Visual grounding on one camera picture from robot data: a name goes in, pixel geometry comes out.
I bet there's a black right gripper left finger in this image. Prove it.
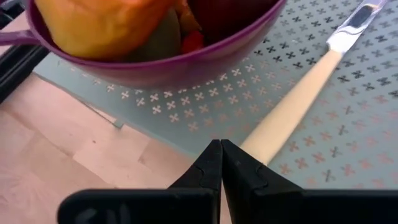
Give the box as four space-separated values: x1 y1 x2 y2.
57 139 223 224

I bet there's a purple plastic colander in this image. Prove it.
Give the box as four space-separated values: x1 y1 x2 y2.
0 0 287 90

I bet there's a brown kiwi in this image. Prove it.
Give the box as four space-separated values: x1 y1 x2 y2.
126 8 183 63

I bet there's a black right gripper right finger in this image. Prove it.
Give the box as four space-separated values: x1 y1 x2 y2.
221 139 398 224

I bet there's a green perforated metal shelf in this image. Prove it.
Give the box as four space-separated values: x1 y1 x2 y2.
32 0 398 190

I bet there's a cream handled table knife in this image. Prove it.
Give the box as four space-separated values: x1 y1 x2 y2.
238 0 390 166

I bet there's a black aluminium table frame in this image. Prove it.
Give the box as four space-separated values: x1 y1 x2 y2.
0 0 51 104

